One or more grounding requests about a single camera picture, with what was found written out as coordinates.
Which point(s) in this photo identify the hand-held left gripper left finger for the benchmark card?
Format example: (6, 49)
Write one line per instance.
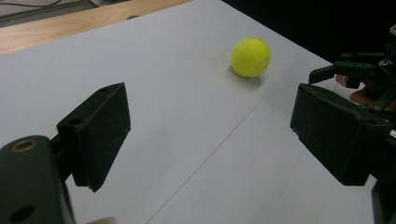
(99, 137)

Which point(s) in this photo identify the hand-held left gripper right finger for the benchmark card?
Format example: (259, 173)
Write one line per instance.
(339, 137)

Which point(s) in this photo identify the yellow tennis ball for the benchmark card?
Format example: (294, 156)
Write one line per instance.
(250, 57)

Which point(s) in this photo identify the white table cover sheet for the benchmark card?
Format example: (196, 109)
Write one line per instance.
(186, 124)

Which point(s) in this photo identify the wooden table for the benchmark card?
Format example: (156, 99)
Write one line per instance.
(62, 28)

